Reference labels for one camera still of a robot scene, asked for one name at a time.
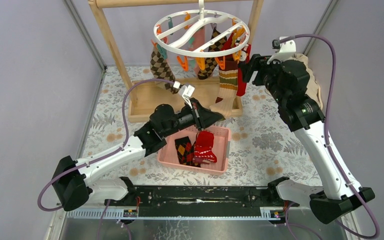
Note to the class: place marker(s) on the brown beige argyle sock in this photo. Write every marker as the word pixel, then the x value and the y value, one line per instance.
pixel 161 70

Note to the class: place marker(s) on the pink plastic basket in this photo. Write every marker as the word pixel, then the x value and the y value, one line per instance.
pixel 168 158

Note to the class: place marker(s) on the black red yellow argyle sock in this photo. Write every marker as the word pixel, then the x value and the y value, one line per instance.
pixel 185 152

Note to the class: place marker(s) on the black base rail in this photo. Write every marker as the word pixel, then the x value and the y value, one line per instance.
pixel 200 201

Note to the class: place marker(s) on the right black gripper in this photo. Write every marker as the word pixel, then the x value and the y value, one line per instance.
pixel 257 62

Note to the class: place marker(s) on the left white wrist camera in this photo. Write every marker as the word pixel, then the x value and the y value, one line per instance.
pixel 185 91

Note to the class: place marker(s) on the beige crumpled cloth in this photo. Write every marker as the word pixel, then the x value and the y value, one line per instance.
pixel 313 88

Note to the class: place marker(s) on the wooden hanger rack frame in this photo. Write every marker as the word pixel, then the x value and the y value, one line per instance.
pixel 147 96

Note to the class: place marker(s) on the beige purple striped sock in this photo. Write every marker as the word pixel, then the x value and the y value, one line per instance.
pixel 198 161

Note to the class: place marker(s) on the white round clip hanger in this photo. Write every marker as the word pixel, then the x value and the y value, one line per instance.
pixel 225 34

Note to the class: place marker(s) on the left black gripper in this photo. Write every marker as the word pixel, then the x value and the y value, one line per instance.
pixel 202 117

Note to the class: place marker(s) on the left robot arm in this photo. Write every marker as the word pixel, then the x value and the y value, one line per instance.
pixel 73 179

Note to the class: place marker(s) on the pink sock rear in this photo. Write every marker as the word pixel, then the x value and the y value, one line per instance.
pixel 197 40

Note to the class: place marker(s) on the floral table mat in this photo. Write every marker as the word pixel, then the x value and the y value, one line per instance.
pixel 262 148

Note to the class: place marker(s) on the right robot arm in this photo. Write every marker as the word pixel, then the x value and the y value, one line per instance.
pixel 287 83

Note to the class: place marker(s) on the red white patterned sock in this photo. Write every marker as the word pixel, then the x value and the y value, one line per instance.
pixel 203 146

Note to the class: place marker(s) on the plain red sock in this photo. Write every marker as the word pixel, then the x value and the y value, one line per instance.
pixel 244 59

